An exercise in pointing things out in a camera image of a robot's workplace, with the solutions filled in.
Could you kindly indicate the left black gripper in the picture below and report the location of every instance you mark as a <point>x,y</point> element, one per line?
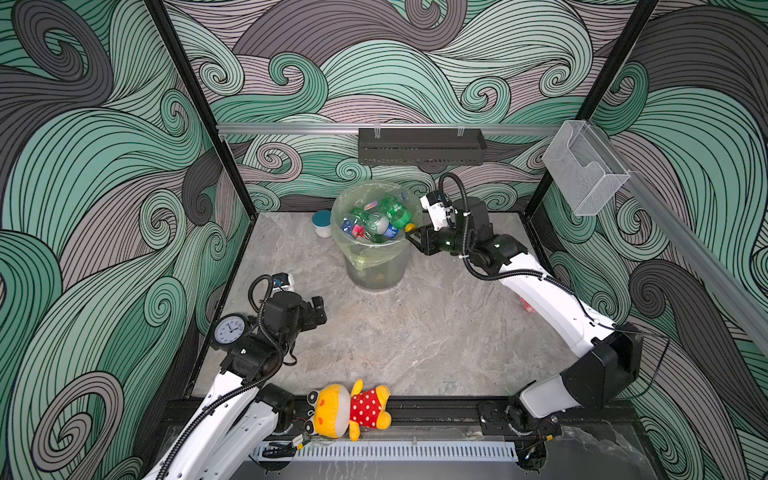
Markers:
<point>310,320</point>

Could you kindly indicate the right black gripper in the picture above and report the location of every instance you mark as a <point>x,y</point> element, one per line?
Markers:
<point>430,242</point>

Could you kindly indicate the green sprite bottle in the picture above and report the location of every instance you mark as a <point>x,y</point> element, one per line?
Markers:
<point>397,213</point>

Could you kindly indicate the clear bottle blue cap front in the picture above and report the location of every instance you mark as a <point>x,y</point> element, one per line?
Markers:
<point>353,226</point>

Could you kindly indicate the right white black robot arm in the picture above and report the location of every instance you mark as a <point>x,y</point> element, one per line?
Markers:
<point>608,356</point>

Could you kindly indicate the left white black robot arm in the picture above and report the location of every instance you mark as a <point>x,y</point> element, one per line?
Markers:
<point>242,407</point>

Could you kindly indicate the grey mesh waste bin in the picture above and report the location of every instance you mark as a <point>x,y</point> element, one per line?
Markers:
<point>378,264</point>

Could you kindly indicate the black alarm clock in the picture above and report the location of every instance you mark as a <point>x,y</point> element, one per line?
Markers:
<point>229,329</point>

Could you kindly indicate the pink small toy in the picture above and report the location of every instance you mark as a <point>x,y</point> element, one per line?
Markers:
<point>527,306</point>

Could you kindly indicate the white jar teal lid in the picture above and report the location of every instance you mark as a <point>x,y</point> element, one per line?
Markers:
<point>322,223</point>

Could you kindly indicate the yellow plush toy red dress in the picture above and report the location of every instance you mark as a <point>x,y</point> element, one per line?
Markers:
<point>336,411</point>

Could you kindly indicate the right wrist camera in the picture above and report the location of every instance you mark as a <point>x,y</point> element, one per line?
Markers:
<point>435,206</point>

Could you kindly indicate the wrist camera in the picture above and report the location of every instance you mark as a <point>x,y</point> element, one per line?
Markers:
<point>283,281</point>
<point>435,206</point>

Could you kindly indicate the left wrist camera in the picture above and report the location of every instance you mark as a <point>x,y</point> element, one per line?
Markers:
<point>283,281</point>

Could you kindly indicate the black wall shelf tray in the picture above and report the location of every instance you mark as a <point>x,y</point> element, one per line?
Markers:
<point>428,147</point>

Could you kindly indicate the clear acrylic wall holder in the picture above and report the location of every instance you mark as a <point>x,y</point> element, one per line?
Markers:
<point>585,166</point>

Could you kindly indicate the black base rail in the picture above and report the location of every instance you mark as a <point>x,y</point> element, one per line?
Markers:
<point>491,414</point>

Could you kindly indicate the white slotted cable duct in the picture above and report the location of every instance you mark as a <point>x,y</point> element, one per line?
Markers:
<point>369,451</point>

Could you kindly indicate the aluminium wall rail back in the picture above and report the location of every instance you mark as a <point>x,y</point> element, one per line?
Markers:
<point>307,128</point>

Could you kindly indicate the aluminium wall rail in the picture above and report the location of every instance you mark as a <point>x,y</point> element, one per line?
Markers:
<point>682,209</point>
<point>307,128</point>

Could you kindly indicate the aluminium wall rail right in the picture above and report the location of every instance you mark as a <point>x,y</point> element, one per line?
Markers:
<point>682,209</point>

